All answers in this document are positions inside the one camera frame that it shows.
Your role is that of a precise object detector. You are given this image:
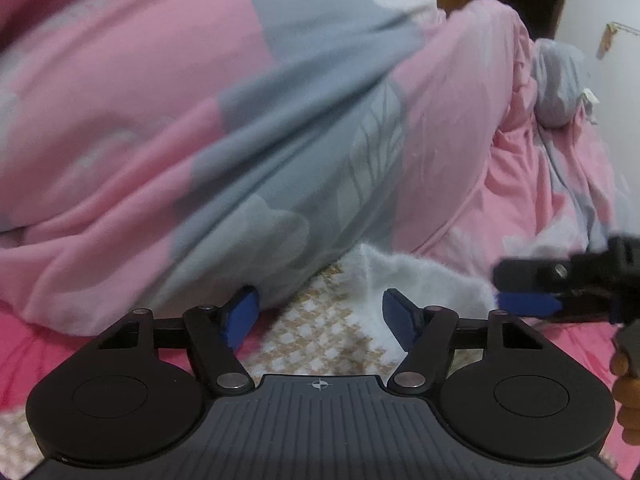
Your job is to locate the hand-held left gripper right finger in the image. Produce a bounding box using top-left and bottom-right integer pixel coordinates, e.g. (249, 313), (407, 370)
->
(382, 287), (547, 395)

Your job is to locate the pink floral fleece blanket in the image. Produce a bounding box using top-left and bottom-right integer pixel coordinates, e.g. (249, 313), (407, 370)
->
(0, 305), (622, 413)

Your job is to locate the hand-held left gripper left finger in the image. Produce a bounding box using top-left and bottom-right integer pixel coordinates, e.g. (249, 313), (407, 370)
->
(97, 285), (260, 395)

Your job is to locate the pink grey floral quilt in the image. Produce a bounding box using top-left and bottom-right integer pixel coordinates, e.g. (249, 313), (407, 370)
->
(0, 0), (634, 337)

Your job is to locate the beige tape strip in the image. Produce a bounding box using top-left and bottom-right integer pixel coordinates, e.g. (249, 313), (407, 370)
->
(596, 21), (619, 59)

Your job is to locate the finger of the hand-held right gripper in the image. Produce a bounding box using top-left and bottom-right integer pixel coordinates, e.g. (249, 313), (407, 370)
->
(492, 257), (571, 292)
(496, 289), (614, 319)

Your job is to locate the person's right hand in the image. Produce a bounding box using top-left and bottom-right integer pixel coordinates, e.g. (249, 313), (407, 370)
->
(610, 350), (640, 446)

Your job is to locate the beige houndstooth knit cardigan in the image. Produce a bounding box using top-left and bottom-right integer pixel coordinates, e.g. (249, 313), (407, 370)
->
(0, 243), (501, 471)

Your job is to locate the brown wooden door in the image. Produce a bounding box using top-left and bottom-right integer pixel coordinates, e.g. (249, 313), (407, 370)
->
(430, 0), (572, 42)

